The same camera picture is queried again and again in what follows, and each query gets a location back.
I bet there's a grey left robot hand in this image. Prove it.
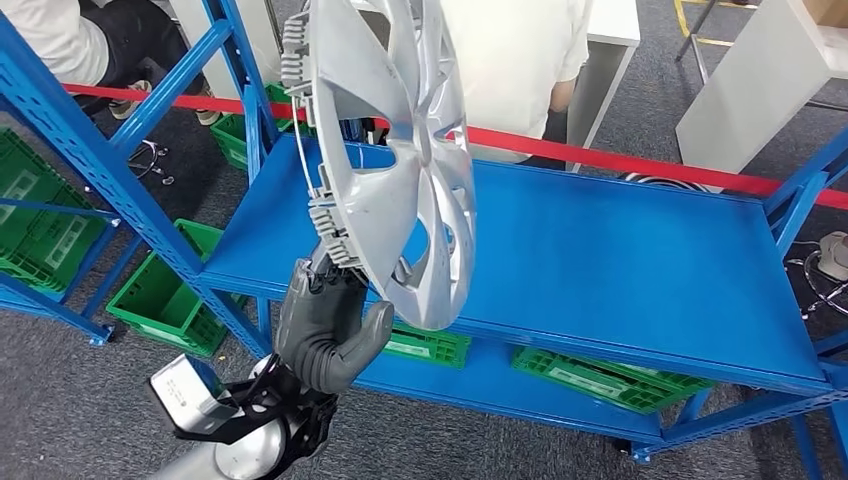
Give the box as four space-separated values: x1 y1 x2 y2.
274 258 396 391

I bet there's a silver plastic wheel hubcap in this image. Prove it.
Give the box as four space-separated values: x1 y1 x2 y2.
280 0 478 333

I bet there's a black chrome office chair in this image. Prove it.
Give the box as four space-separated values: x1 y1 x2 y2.
72 92 177 188

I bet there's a person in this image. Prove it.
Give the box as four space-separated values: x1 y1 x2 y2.
437 0 594 170
0 0 223 127
816 230 848 283

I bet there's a red barrier tape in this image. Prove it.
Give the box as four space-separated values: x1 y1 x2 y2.
62 82 848 212

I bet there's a black white striped object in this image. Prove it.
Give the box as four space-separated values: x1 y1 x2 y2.
619 172 710 195

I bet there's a chrome office chair base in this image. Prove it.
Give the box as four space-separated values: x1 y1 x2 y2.
788 238 848 319

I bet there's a brown cardboard box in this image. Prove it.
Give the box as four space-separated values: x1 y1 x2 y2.
802 0 848 29

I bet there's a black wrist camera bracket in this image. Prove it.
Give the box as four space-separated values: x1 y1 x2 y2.
173 357 339 465

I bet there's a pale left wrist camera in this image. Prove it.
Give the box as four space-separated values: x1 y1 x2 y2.
148 354 233 435

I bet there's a black barrier post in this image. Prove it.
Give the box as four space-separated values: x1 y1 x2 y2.
339 117 392 148

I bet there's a grey metal frame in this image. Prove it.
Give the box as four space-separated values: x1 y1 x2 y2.
675 0 717 84

